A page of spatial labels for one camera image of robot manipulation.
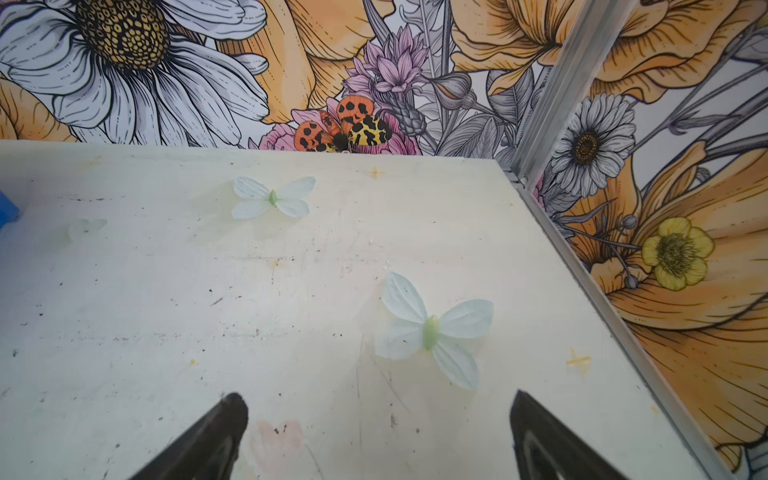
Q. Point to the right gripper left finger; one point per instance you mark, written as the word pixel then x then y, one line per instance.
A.
pixel 206 450

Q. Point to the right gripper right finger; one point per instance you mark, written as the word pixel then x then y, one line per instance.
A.
pixel 545 448

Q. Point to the blue plastic bin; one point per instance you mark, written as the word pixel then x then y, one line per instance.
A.
pixel 9 211

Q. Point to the right aluminium corner post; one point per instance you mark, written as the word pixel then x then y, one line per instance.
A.
pixel 596 29

